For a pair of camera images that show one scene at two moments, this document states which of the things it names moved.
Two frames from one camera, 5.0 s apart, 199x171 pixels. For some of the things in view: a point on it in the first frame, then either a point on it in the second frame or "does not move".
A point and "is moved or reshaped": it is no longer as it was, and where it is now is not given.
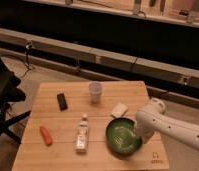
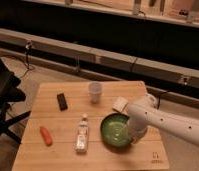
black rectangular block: (63, 106) does not move
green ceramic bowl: (121, 136) is moved or reshaped
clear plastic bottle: (82, 135) does not move
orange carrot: (46, 136) does not move
